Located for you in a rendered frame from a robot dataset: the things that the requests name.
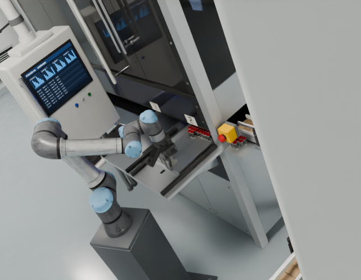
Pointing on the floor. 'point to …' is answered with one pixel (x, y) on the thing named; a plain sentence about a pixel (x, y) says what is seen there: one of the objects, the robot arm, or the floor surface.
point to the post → (211, 111)
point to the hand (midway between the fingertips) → (169, 169)
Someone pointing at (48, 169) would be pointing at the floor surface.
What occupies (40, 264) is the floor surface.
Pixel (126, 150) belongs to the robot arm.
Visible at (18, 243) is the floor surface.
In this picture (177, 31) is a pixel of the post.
